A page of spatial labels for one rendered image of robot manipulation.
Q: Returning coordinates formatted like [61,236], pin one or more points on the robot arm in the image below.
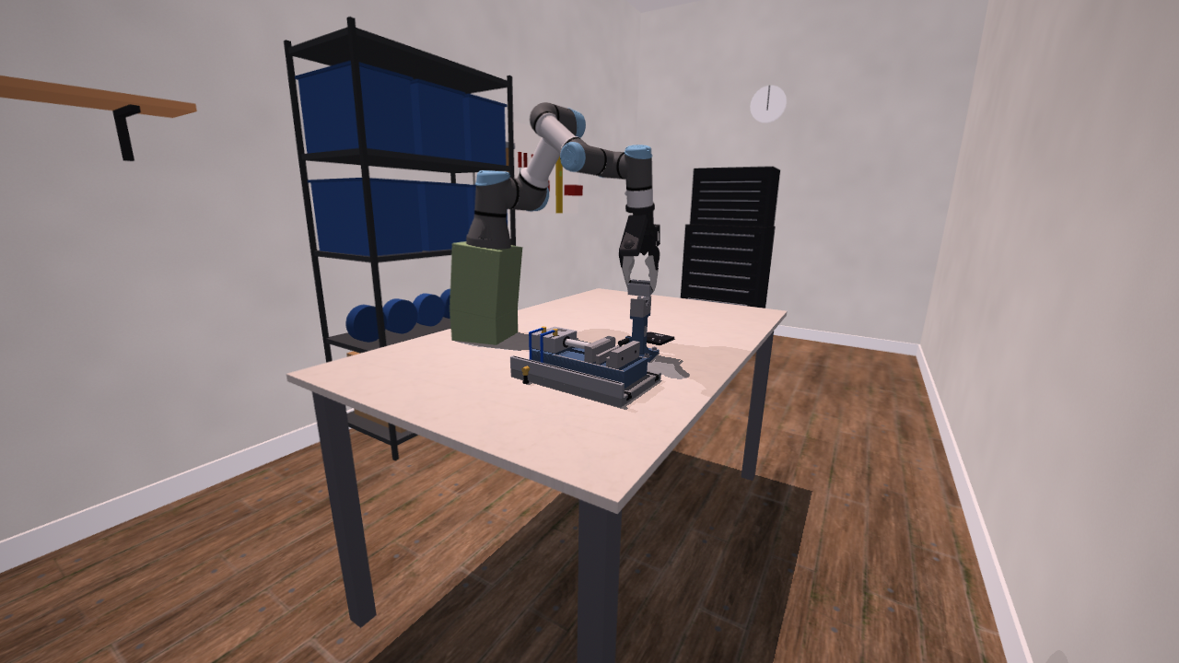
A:
[496,192]

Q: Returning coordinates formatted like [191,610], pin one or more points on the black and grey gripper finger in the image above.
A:
[652,262]
[627,265]

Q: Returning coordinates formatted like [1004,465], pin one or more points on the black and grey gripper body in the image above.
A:
[651,229]

